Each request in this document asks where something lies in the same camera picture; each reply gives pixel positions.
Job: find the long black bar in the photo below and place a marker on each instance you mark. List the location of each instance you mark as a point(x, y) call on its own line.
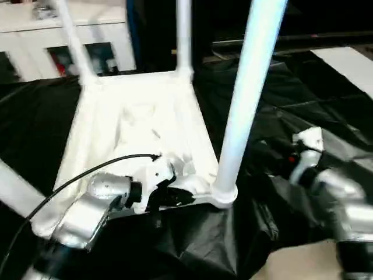
point(291, 39)

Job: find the white display cabinet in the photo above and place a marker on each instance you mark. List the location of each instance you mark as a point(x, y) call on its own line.
point(110, 32)

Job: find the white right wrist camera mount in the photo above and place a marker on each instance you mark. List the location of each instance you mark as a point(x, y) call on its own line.
point(310, 140)

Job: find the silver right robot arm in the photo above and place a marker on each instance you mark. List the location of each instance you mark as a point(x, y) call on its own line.
point(349, 204)

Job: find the red white box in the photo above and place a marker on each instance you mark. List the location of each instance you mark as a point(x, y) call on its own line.
point(61, 67)

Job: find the black shiny mat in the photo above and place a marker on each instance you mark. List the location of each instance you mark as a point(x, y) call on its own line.
point(306, 111)

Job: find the black silver ornament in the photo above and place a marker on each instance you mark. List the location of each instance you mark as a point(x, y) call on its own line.
point(43, 11)

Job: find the small yellow label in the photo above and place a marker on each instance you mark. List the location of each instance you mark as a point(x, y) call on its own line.
point(174, 52)

